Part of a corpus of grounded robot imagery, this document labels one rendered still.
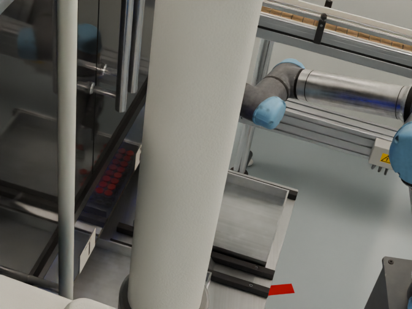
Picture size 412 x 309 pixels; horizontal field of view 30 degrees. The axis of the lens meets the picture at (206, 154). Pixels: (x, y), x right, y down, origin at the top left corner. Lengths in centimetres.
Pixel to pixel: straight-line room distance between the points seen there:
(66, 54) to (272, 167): 251
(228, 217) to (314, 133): 101
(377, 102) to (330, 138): 119
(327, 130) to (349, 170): 67
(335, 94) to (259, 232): 42
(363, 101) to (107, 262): 70
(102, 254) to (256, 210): 42
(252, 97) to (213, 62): 124
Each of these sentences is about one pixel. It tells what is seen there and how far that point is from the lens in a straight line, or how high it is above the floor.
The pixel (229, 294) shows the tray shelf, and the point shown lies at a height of 88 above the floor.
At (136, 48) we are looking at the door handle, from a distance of 137.
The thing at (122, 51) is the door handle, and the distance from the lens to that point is 131.
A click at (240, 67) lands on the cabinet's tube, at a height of 203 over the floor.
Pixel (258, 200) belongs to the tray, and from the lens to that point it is 204.
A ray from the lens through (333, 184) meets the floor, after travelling 345.
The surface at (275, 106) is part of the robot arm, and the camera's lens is 173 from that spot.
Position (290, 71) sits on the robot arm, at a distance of 183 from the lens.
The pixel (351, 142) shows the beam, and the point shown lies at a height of 49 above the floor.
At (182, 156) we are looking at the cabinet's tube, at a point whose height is 195.
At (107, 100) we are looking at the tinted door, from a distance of 153.
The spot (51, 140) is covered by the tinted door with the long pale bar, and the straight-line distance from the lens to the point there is 128.
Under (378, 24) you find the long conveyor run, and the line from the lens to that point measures 270.
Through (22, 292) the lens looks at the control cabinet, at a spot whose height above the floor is 155.
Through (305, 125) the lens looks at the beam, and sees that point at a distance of 290.
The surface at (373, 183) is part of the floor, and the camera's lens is 352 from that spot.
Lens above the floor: 233
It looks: 43 degrees down
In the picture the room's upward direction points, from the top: 10 degrees clockwise
